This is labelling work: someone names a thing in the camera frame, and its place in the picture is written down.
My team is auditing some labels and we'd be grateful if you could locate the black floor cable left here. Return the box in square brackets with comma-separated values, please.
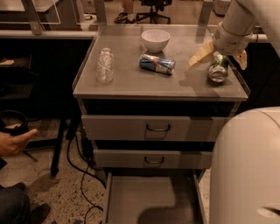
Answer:
[66, 128, 107, 224]

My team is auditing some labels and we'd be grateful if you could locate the blue soda can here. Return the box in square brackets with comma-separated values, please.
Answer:
[139, 54, 176, 75]

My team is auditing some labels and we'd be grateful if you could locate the black power adapter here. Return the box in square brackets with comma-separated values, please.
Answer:
[81, 137, 94, 159]

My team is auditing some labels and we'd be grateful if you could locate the black table stand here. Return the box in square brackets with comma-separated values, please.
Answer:
[0, 55, 82, 177]

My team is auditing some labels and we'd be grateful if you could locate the clear plastic bottle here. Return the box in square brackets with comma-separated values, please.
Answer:
[96, 47, 114, 83]

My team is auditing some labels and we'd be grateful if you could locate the middle grey drawer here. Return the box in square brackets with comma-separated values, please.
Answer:
[94, 150, 212, 169]

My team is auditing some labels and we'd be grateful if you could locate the brown shoe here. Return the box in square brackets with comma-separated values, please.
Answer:
[31, 204, 51, 224]

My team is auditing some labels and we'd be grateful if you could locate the white bowl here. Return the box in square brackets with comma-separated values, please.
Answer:
[141, 30, 171, 53]

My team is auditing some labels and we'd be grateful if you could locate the top grey drawer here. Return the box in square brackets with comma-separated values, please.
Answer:
[81, 115, 228, 142]

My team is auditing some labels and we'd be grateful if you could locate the green soda can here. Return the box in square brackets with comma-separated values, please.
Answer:
[208, 53, 228, 83]

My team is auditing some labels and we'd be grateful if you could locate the bottom grey drawer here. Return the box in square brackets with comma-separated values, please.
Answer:
[101, 171, 207, 224]

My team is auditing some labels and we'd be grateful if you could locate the grey drawer cabinet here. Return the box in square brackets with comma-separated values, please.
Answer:
[72, 24, 251, 224]

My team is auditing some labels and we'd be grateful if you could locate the grey drawer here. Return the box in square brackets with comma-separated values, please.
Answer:
[101, 171, 207, 224]
[94, 150, 212, 169]
[81, 115, 228, 142]

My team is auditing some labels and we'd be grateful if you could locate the person's hand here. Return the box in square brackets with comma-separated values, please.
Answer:
[0, 129, 38, 157]

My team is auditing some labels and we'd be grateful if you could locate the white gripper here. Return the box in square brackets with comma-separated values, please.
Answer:
[188, 23, 256, 70]

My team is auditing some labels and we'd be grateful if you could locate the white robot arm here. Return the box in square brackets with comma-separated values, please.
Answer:
[189, 0, 280, 224]

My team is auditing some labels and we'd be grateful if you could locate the black office chair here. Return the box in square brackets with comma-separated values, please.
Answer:
[136, 0, 172, 25]

